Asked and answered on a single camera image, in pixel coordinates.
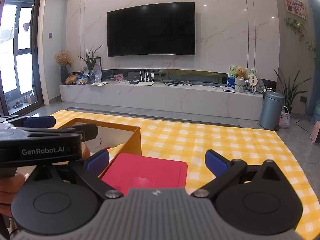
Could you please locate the white marble tv console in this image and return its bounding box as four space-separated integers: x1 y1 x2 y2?
60 82 264 120

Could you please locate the orange white storage box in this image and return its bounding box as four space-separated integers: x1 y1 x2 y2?
52 118 142 178

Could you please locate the framed wall picture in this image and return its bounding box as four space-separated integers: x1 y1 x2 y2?
284 0 308 20

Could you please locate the yellow microfiber cloth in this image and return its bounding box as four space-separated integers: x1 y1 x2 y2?
107 144 125 164

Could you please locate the dried yellow flowers vase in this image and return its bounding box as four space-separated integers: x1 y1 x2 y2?
54 50 71 85

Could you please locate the round paper fan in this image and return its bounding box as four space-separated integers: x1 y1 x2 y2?
248 73 258 91

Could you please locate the tall green floor plant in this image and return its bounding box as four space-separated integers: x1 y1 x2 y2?
274 70 311 113

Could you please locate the brown flower sponge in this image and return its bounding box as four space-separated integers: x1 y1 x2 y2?
81 142 91 159

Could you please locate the green illustrated card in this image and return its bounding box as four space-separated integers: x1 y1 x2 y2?
228 66 257 80

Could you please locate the yellow checkered tablecloth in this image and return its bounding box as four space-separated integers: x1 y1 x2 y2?
53 110 319 239

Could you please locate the teddy bear bouquet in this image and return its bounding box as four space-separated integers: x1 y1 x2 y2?
234 68 247 93

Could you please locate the black wall television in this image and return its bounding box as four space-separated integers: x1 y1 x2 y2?
107 2 196 57

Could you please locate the pink space heater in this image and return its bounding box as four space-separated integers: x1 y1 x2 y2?
310 121 320 144

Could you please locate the white wifi router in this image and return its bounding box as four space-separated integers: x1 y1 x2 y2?
138 70 154 86

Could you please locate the blue water jug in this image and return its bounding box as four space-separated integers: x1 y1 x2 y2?
311 107 320 125

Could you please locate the grey blue trash can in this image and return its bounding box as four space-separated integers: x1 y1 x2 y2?
260 91 284 130

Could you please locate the hanging ivy plant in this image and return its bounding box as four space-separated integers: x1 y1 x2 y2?
284 17 317 62

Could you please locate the red box lid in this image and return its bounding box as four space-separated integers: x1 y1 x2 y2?
101 153 188 195

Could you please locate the pastel woven basket bag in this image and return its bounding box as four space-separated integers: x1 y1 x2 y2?
279 106 290 128

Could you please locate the green plant in glass vase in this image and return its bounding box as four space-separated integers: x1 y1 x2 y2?
78 45 102 85

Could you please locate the person left hand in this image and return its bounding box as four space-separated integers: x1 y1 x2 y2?
0 172 25 217

